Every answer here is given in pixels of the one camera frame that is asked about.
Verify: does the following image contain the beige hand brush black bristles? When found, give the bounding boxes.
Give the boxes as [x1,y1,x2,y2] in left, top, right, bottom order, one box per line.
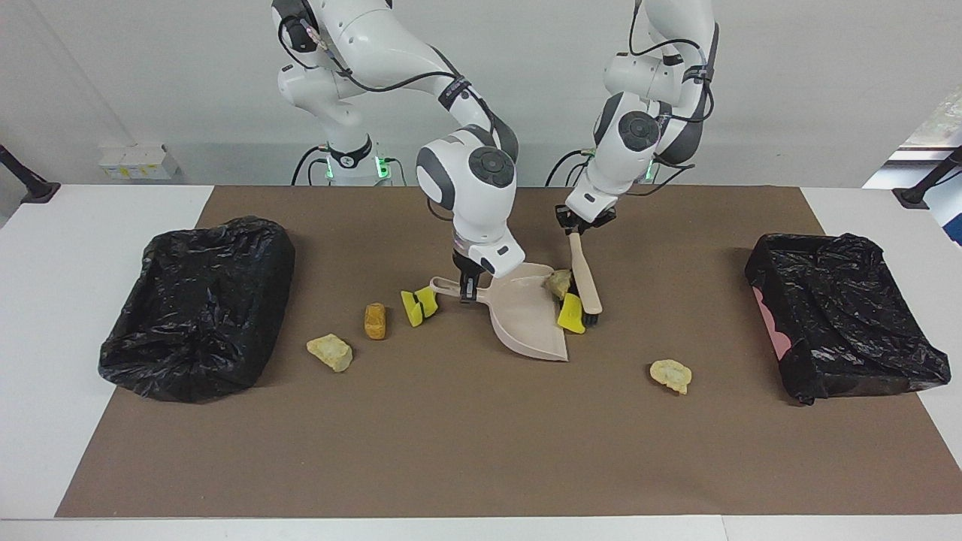
[567,231,604,325]

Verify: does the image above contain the yellow green scouring sponge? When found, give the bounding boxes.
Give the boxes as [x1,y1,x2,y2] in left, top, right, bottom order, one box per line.
[401,283,440,328]

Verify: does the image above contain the beige plastic dustpan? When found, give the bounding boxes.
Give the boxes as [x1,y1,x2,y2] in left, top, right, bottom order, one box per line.
[430,262,579,362]

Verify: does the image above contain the bright yellow sponge chunk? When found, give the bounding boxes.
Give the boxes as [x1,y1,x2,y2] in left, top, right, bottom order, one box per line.
[557,293,587,335]

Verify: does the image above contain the pink bin with black bag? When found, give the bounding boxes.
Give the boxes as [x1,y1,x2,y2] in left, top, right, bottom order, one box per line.
[745,233,951,406]

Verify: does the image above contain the brown table mat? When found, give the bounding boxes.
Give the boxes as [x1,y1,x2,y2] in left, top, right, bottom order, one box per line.
[55,186,962,518]

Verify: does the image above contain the black left base cable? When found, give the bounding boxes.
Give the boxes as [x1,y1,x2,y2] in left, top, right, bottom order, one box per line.
[545,149,594,187]

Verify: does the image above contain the black base cable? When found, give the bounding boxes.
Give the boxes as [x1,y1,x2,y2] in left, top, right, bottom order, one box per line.
[292,145,331,186]
[545,149,594,187]

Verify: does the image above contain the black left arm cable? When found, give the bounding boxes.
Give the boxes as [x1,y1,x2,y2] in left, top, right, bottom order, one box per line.
[630,0,715,196]

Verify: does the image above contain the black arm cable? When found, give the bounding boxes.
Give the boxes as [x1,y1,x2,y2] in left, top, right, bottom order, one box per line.
[278,15,470,95]
[630,0,715,196]

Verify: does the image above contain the black right base cable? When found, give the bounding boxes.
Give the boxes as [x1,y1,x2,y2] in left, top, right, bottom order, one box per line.
[292,145,331,186]

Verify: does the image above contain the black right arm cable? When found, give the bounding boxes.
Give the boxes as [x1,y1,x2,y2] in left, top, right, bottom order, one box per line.
[278,15,470,95]

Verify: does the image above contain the black camera stand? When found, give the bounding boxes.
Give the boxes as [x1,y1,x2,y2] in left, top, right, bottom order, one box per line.
[0,144,61,204]
[892,147,962,210]

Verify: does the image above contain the white wall socket box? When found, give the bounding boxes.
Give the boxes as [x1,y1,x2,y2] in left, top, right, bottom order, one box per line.
[98,145,181,181]

